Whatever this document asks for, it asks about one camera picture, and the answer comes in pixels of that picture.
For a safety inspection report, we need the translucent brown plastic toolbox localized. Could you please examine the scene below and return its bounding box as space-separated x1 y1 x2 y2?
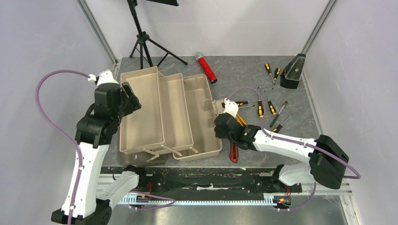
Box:
117 67 222 166

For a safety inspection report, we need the red black utility knife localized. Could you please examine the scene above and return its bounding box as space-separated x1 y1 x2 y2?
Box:
230 142 238 164

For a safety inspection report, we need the orange black utility knife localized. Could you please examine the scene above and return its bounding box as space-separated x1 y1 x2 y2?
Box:
236 113 247 127

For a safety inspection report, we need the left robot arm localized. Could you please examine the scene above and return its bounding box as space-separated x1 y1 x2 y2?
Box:
51 82 147 225

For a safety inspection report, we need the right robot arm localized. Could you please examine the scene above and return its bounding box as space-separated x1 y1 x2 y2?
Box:
214 113 349 191

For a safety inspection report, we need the black clear-lid tool case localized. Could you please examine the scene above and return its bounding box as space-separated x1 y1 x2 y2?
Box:
280 53 306 89

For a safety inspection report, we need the red glitter flashlight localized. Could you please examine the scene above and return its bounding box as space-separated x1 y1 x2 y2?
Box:
195 52 217 84

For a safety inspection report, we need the yellow black screwdriver large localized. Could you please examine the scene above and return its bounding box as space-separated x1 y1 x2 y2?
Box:
235 101 255 106

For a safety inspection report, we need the yellow black screwdriver small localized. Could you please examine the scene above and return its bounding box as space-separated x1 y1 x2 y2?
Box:
257 87 264 118

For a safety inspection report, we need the yellow black screwdriver far left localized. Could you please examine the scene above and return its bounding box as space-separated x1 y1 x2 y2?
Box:
265 62 275 83

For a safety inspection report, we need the yellow black screwdriver lower right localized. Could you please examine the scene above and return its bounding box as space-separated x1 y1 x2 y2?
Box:
272 114 292 133

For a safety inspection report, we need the yellow black screwdriver far right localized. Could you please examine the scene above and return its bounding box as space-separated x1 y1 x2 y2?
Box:
272 67 281 90

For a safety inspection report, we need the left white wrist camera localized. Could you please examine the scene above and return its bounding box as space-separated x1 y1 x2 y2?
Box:
87 69 119 86

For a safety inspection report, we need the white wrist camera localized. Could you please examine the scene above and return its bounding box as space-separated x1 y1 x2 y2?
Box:
222 98 239 118
87 69 119 86

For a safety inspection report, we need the black camera tripod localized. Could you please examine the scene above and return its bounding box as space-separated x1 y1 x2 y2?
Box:
127 0 188 69

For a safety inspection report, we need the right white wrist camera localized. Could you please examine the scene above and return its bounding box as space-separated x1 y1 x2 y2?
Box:
222 98 239 118

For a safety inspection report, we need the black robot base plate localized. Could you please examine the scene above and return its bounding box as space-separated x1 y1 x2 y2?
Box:
136 167 314 201

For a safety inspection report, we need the aluminium frame rail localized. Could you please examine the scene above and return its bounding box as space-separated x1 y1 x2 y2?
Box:
62 173 363 225

